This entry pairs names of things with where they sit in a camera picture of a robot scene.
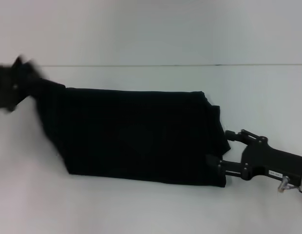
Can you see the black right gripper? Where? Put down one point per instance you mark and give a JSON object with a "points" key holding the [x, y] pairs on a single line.
{"points": [[270, 158]]}

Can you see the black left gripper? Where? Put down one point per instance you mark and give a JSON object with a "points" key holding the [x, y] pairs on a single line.
{"points": [[6, 87]]}

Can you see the black T-shirt with FREE print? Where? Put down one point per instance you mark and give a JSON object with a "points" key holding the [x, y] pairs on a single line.
{"points": [[141, 134]]}

